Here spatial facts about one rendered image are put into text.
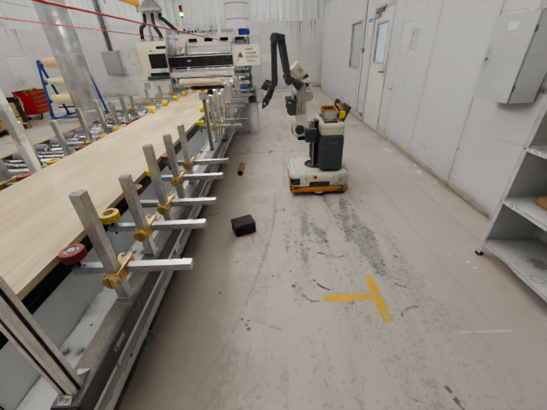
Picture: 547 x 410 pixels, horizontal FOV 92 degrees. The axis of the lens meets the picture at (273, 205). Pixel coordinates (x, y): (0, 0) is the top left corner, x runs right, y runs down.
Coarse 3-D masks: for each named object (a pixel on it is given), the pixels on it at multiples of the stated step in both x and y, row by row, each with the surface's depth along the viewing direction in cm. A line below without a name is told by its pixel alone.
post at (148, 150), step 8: (144, 144) 121; (144, 152) 122; (152, 152) 123; (152, 160) 124; (152, 168) 126; (152, 176) 128; (160, 176) 131; (160, 184) 130; (160, 192) 132; (160, 200) 134; (168, 216) 139
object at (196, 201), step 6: (180, 198) 142; (186, 198) 142; (192, 198) 141; (198, 198) 141; (204, 198) 141; (210, 198) 140; (216, 198) 141; (144, 204) 140; (150, 204) 140; (156, 204) 140; (174, 204) 141; (180, 204) 141; (186, 204) 141; (192, 204) 141; (198, 204) 141; (204, 204) 141; (210, 204) 141
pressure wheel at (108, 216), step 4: (112, 208) 118; (100, 212) 116; (104, 212) 116; (108, 212) 115; (112, 212) 116; (116, 212) 115; (100, 216) 113; (104, 216) 112; (108, 216) 112; (112, 216) 113; (116, 216) 115; (104, 220) 113; (108, 220) 113; (112, 220) 114; (116, 220) 115; (104, 224) 114; (112, 224) 118; (116, 232) 120
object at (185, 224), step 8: (120, 224) 119; (128, 224) 118; (152, 224) 117; (160, 224) 117; (168, 224) 117; (176, 224) 117; (184, 224) 117; (192, 224) 117; (200, 224) 117; (112, 232) 118
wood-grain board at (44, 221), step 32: (192, 96) 432; (128, 128) 256; (160, 128) 250; (192, 128) 254; (64, 160) 180; (96, 160) 178; (128, 160) 175; (0, 192) 140; (32, 192) 138; (64, 192) 137; (96, 192) 135; (0, 224) 112; (32, 224) 111; (64, 224) 110; (0, 256) 93; (32, 256) 92; (32, 288) 83
